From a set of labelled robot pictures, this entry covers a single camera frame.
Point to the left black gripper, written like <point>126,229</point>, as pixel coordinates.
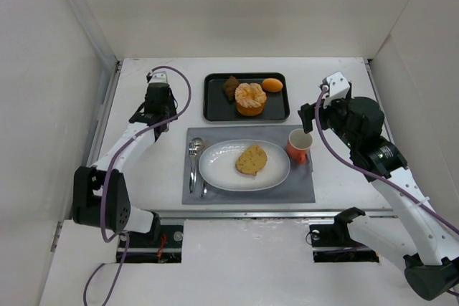
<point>144,117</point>

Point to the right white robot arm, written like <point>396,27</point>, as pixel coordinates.
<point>428,255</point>

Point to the black rectangular tray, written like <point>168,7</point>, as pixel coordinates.
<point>217,107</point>

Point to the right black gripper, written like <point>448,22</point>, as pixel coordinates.
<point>307,116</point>

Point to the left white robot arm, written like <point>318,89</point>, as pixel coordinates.
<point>100,194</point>

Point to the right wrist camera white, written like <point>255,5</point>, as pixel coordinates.
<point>333,87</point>

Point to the brown chocolate pastry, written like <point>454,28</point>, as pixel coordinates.
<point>230,86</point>

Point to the aluminium rail frame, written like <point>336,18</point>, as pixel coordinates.
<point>155,181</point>

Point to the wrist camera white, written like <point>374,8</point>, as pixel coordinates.
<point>333,87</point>
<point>157,77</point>

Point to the white oval plate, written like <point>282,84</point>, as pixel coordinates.
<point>218,166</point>

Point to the orange mug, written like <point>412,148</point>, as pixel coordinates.
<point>298,145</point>

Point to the small orange round bun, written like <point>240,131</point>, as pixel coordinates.
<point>272,85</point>

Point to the grey cloth placemat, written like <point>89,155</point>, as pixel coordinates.
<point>297,188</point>

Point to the silver spoon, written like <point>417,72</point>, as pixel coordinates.
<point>195,147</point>

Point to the large orange sugared bun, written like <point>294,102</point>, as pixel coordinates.
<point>250,99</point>

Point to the yellow bread slice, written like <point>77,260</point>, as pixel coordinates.
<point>252,160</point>

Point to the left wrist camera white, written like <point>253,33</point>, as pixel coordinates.
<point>157,77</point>

